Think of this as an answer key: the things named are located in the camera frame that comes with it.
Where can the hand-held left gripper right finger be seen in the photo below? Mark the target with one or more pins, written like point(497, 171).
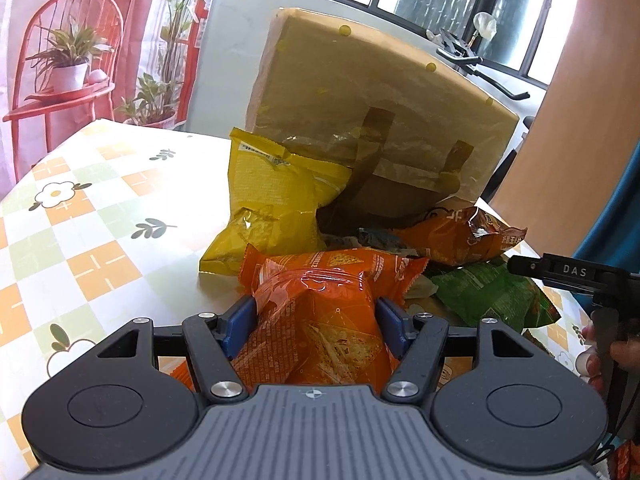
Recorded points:
point(391, 321)

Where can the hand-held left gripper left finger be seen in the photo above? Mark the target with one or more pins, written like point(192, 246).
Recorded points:
point(240, 317)

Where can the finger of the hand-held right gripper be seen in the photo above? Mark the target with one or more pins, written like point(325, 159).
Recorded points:
point(560, 270)

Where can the orange corn chip bag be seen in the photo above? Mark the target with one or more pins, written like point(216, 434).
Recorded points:
point(320, 320)

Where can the orange crinkled snack bag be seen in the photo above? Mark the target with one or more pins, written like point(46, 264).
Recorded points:
point(450, 240)

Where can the yellow snack bag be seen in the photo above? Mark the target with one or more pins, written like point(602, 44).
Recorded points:
point(270, 195)

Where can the cardboard box with plastic liner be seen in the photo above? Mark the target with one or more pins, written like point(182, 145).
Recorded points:
point(375, 75)

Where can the person's right hand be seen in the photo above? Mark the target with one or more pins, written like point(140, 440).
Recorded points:
point(590, 362)

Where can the person's blue clothing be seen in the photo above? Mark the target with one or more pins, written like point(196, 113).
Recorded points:
point(617, 220)

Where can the green snack bag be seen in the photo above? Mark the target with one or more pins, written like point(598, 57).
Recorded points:
point(485, 290)

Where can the dark blue snack wrapper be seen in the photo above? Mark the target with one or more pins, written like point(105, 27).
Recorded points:
point(375, 235)

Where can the small orange snack packet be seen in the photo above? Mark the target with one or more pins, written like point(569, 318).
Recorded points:
point(627, 462)

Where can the black exercise bike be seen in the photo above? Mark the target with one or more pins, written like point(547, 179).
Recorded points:
point(480, 67)

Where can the printed wall cloth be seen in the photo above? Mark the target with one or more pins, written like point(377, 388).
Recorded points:
point(75, 35)

